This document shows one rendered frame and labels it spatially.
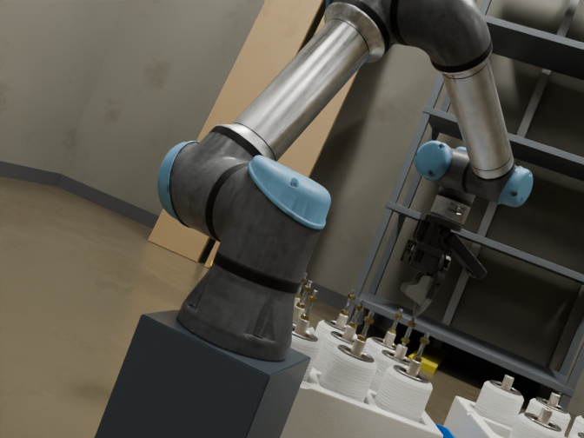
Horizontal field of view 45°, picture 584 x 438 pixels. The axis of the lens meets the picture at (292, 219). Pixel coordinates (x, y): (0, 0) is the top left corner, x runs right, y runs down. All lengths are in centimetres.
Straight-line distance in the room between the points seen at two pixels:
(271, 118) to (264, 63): 272
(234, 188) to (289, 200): 8
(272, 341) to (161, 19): 361
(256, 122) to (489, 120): 41
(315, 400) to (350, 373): 9
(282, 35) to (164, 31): 85
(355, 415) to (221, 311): 56
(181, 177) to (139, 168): 325
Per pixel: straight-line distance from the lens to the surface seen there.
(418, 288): 150
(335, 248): 375
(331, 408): 135
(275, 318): 88
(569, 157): 314
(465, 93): 117
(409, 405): 140
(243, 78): 372
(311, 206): 87
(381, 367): 151
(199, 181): 94
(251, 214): 86
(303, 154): 346
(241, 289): 86
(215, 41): 418
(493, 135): 125
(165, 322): 88
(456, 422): 176
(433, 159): 139
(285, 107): 102
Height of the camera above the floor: 51
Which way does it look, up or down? 2 degrees down
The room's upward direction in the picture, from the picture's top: 21 degrees clockwise
